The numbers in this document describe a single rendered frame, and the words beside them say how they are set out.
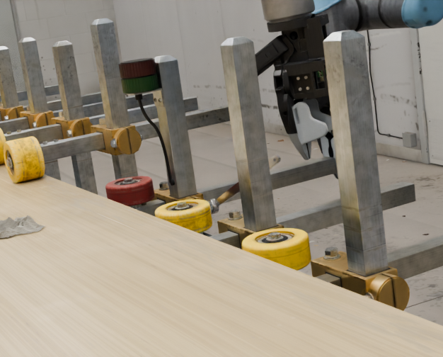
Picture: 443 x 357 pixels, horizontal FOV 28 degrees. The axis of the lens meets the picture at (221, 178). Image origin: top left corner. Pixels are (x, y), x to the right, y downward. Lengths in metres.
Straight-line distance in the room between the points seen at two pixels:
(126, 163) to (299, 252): 0.74
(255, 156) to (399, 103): 4.38
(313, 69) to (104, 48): 0.53
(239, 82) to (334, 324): 0.52
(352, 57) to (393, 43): 4.54
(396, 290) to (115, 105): 0.80
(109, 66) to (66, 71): 0.25
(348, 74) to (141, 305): 0.35
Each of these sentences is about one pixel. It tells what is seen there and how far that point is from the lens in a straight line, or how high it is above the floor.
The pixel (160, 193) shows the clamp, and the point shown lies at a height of 0.87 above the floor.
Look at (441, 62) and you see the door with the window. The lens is 5.23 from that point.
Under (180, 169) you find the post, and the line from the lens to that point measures 1.49.
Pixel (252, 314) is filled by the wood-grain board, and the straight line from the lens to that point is 0.85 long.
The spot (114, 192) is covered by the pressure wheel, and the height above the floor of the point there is 0.90.
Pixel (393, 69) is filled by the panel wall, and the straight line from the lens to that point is 5.60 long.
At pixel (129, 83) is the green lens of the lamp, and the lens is 1.44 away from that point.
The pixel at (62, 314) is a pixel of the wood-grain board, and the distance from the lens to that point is 0.94.
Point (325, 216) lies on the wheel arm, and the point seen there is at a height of 0.84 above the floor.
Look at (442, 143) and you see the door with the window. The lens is 5.34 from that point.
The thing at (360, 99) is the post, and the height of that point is 1.06.
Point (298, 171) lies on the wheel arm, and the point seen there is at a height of 0.85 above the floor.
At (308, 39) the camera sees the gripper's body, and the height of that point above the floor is 1.12.
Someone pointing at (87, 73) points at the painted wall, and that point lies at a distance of 10.40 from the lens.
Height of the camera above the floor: 1.21
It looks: 12 degrees down
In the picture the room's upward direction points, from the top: 8 degrees counter-clockwise
